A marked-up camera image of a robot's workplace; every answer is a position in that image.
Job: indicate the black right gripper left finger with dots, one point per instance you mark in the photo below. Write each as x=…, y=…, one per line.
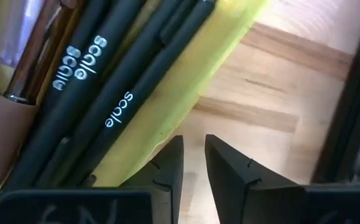
x=164, y=174

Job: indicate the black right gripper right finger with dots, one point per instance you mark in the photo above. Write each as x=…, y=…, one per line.
x=235, y=186

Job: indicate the yellow translucent supply box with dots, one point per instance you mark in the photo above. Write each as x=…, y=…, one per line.
x=167, y=93

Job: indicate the black scale pen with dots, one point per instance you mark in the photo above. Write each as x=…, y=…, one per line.
x=88, y=25
x=74, y=102
x=142, y=77

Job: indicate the purple clear-tipped marker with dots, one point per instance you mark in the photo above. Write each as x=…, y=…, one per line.
x=21, y=31

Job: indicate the black aluminium table frame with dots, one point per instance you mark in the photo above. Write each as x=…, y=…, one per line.
x=347, y=109

